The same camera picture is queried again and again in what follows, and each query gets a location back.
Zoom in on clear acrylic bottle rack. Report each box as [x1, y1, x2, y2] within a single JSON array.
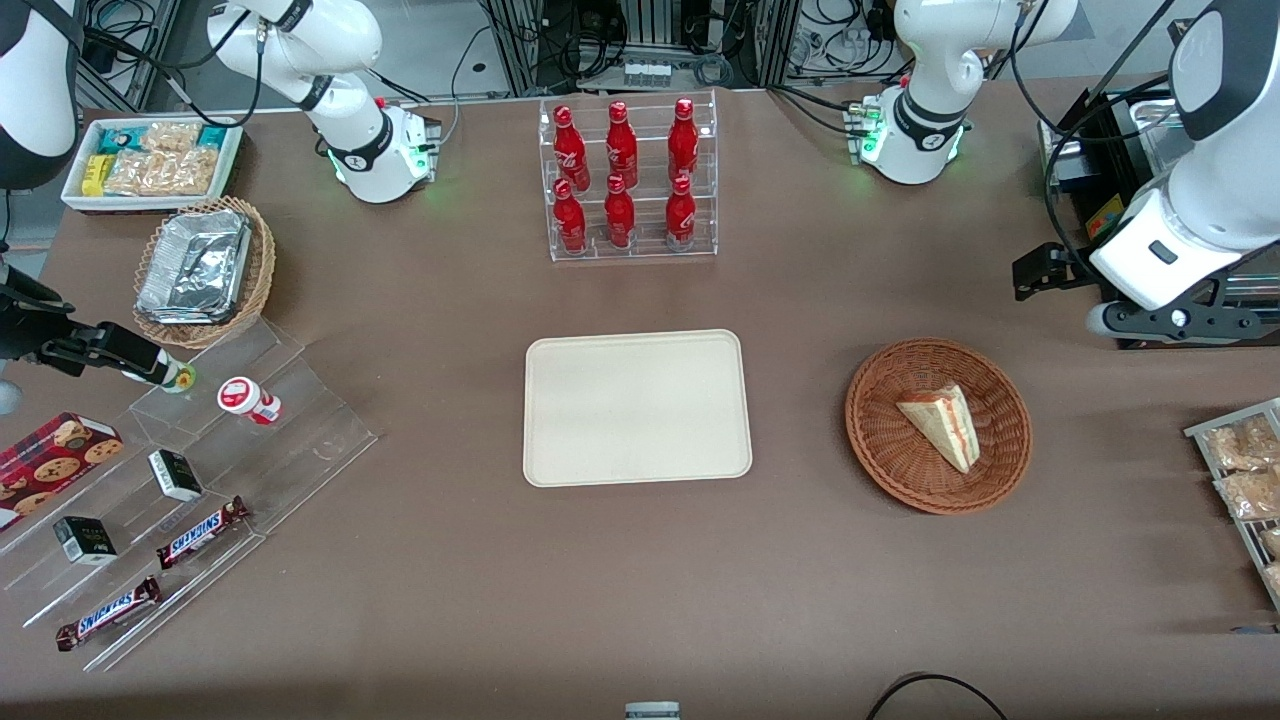
[[537, 88, 720, 264]]

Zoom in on aluminium frame equipment rack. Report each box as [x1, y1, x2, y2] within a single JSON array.
[[478, 0, 803, 98]]

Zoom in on clear bag of crackers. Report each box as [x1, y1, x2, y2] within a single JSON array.
[[102, 150, 167, 197], [160, 147, 222, 197], [139, 120, 204, 154]]

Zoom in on grey wire rack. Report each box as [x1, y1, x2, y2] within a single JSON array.
[[1183, 397, 1280, 613]]

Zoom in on red white yogurt cup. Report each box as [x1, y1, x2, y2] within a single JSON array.
[[216, 375, 284, 427]]

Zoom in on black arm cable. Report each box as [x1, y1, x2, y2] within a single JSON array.
[[1008, 0, 1183, 263], [78, 18, 266, 129]]

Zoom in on red cola bottle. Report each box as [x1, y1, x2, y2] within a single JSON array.
[[605, 100, 640, 190], [664, 175, 698, 252], [552, 178, 589, 255], [667, 97, 700, 185], [603, 174, 637, 250], [552, 104, 592, 192]]

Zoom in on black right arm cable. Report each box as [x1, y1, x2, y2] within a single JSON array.
[[78, 18, 266, 129]]

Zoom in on steel warmer pan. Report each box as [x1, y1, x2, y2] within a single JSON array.
[[1125, 98, 1186, 186]]

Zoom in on black cable loop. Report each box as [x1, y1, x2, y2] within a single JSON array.
[[864, 672, 1012, 720]]

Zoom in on beige plastic tray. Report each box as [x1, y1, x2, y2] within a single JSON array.
[[522, 329, 754, 489]]

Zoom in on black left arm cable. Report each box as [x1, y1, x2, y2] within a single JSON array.
[[1008, 0, 1183, 263]]

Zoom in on small black box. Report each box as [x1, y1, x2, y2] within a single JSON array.
[[52, 515, 119, 567], [147, 449, 205, 503]]

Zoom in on triangular sandwich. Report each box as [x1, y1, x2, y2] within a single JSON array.
[[895, 383, 982, 476]]

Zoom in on clear acrylic step shelf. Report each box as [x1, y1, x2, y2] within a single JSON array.
[[0, 316, 380, 674]]

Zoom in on white rectangular snack bin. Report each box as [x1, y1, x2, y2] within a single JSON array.
[[60, 114, 245, 215]]

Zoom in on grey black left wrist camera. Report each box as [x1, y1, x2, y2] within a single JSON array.
[[1087, 296, 1264, 348]]

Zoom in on light tan wicker basket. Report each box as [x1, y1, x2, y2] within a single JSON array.
[[131, 195, 278, 351]]

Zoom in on aluminium foil container stack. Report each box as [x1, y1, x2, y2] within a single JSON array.
[[135, 208, 254, 327]]

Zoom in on red chocolate cookie box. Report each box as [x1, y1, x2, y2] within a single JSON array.
[[0, 412, 125, 532]]

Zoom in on Snickers chocolate bar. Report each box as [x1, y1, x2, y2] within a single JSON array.
[[155, 495, 252, 572], [54, 574, 164, 654]]

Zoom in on brown wicker basket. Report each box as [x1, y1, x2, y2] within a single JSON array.
[[845, 338, 1033, 517]]

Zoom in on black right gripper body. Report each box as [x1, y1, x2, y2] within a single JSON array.
[[0, 262, 79, 377]]

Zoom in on black hot food warmer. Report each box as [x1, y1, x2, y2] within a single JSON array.
[[1038, 88, 1280, 351]]

